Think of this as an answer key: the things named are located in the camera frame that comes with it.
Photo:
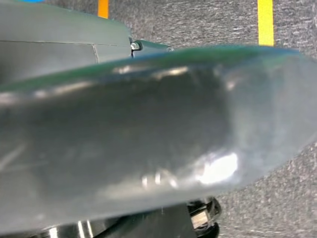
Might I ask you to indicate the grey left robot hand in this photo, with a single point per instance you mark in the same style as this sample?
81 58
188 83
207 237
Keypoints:
49 39

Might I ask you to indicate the orange tape strip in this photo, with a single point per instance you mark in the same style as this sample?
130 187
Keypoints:
103 8

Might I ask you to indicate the crinkled yellow tape square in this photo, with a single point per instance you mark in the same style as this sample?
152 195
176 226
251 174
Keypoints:
265 23

